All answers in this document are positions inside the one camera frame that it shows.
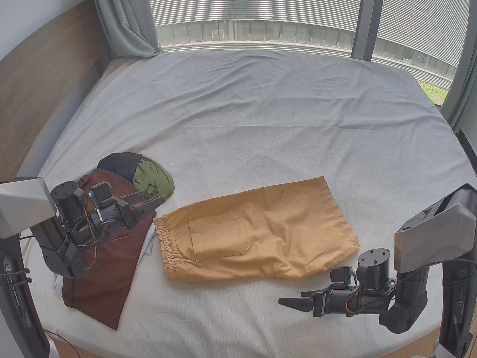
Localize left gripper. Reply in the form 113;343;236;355
89;190;167;236

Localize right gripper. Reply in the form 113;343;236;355
278;287;360;318

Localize tan shorts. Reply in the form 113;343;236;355
154;176;360;283

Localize bed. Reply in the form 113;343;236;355
0;0;477;358

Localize green garment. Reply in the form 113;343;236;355
132;156;175;199

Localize white garment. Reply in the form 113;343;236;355
135;224;159;271

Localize black garment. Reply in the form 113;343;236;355
98;151;144;182

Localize brown garment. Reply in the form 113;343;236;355
61;168;157;331

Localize grey-green curtain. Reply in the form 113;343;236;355
449;32;477;135
88;0;164;59

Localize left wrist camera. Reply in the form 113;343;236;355
89;182;112;207

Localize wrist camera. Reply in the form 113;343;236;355
89;182;112;207
331;266;353;288

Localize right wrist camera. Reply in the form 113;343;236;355
331;266;353;288

